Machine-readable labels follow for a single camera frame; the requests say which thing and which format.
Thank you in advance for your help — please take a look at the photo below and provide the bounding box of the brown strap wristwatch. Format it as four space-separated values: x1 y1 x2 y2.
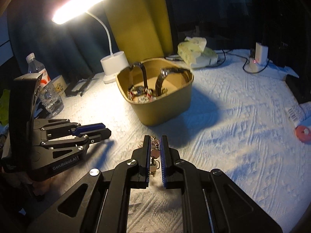
155 67 190 96

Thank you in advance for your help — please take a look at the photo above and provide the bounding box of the dark teal curtain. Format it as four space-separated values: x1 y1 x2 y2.
6 0 120 83

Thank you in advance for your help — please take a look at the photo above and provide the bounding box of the red gold bead bracelet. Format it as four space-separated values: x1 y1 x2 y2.
126 86 156 103

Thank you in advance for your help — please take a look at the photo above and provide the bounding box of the white tube with barcode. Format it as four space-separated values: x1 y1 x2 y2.
285 102 310 127

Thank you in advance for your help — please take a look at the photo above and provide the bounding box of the white textured table cloth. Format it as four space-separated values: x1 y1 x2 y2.
36 50 310 232

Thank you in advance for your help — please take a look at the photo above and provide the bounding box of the yellow storage box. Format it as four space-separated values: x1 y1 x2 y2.
116 58 194 126

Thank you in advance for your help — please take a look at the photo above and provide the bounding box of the small red round lid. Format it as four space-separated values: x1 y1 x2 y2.
295 125 311 143

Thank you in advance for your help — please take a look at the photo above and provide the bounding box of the yellow tissue pack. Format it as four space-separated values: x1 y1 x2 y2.
178 37 218 69

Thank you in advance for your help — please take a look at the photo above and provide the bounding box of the white cartoon mug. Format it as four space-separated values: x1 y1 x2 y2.
52 75 67 97

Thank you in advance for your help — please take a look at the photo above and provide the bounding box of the black power cable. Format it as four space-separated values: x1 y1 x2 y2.
165 49 271 75

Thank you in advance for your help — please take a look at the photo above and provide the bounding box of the yellow curtain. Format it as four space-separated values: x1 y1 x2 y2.
105 0 173 63

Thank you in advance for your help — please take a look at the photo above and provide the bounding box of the white LED desk lamp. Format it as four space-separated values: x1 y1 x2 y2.
51 0 129 84

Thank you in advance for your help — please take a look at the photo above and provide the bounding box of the white charger power strip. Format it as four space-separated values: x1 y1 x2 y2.
244 43 299 81

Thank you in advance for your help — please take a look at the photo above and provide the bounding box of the clear plastic water bottle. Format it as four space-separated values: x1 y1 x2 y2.
26 53 64 116

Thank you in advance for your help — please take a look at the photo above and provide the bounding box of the pink gold charm bracelet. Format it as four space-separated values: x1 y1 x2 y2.
149 135 161 176

